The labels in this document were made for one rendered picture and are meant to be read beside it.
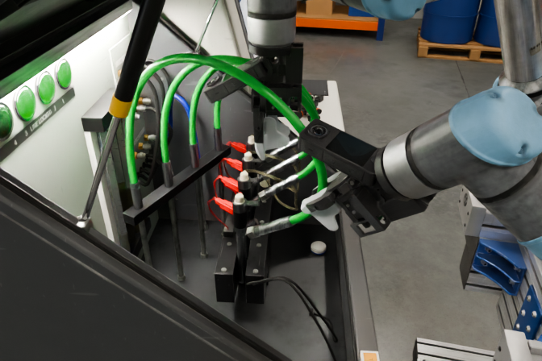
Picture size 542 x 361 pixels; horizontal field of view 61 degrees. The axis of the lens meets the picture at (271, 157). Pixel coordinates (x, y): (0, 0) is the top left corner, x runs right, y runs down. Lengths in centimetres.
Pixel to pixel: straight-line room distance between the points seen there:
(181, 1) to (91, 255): 71
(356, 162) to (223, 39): 63
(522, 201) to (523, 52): 67
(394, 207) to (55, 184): 53
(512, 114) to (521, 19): 63
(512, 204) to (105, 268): 43
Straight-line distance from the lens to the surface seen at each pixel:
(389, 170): 53
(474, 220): 122
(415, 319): 224
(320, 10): 628
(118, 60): 104
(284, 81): 75
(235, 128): 116
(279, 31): 70
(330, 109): 162
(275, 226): 76
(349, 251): 105
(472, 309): 237
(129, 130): 84
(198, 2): 111
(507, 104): 46
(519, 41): 111
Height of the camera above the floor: 164
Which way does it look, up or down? 30 degrees down
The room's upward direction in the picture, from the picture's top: straight up
